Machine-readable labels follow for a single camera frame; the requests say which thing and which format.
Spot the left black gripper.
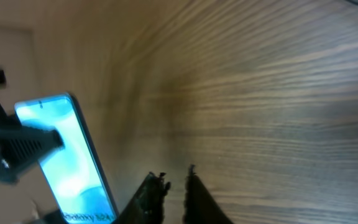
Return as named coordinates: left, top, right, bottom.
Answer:
left=0, top=106, right=63, bottom=184

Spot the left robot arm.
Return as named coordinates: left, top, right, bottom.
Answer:
left=0, top=69, right=63, bottom=184

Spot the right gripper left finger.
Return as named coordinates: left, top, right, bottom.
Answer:
left=113, top=172, right=171, bottom=224

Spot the blue Galaxy smartphone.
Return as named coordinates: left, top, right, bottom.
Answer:
left=15, top=93, right=117, bottom=223

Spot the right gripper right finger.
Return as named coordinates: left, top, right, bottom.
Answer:
left=183, top=164, right=233, bottom=224

